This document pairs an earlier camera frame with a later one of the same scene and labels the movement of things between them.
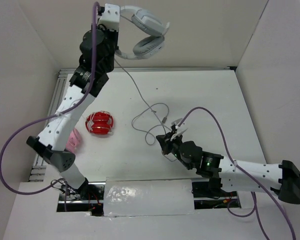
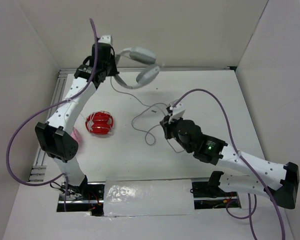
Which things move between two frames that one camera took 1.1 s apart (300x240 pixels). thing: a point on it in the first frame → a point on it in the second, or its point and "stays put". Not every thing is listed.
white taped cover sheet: [134, 196] stays put
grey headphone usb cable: [146, 107] → [137, 114]
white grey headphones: [149, 45] → [149, 74]
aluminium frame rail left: [64, 77] stays put
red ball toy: [99, 123] stays put
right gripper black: [167, 141] → [166, 127]
